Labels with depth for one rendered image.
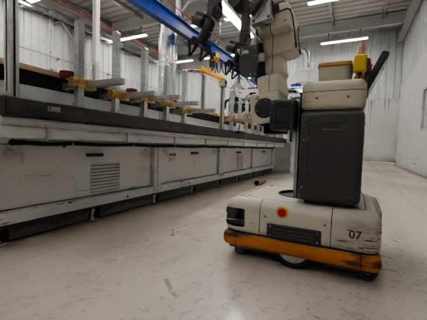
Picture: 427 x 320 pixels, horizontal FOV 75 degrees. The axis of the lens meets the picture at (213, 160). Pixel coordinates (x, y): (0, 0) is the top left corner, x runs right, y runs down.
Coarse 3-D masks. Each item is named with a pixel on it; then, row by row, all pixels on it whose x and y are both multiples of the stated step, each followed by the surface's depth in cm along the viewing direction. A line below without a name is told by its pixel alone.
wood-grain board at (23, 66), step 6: (0, 60) 129; (24, 66) 139; (30, 66) 141; (36, 72) 145; (42, 72) 147; (48, 72) 150; (54, 72) 152; (60, 78) 157; (120, 90) 195; (192, 108) 281; (210, 114) 317; (216, 114) 330
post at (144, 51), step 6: (144, 48) 186; (144, 54) 186; (144, 60) 186; (144, 66) 186; (144, 72) 186; (144, 78) 187; (144, 84) 187; (144, 90) 187; (144, 102) 188; (144, 108) 188
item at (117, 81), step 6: (114, 78) 137; (120, 78) 135; (66, 84) 153; (90, 84) 145; (96, 84) 143; (102, 84) 141; (108, 84) 139; (114, 84) 139; (120, 84) 138; (66, 90) 155
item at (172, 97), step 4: (160, 96) 186; (164, 96) 185; (168, 96) 183; (172, 96) 182; (176, 96) 181; (180, 96) 182; (132, 100) 197; (136, 100) 196; (152, 100) 190; (156, 100) 189; (160, 100) 189; (164, 100) 188
